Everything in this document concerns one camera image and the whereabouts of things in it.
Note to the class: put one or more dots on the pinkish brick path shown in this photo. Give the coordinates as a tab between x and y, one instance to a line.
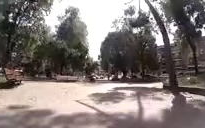
56	96

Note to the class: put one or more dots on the brown wooden bench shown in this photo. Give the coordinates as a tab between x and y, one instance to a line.
13	75

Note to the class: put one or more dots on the leaning tree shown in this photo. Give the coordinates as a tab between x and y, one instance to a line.
166	50

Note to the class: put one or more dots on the group of trees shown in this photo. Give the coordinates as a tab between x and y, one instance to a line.
130	50
20	36

